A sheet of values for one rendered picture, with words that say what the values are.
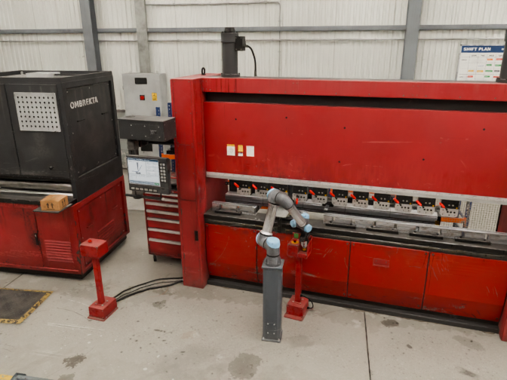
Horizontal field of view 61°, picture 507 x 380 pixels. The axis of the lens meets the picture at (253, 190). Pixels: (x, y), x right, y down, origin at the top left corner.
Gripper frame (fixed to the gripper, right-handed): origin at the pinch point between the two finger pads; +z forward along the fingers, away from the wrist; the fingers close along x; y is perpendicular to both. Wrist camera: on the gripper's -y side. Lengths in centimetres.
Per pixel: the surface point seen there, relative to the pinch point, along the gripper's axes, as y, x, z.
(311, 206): 60, 10, -15
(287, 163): 36, 29, -71
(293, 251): -6.3, 8.2, 2.4
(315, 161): 39, 1, -75
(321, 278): 20, -13, 45
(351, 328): -10, -52, 74
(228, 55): 43, 93, -174
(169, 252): 26, 180, 58
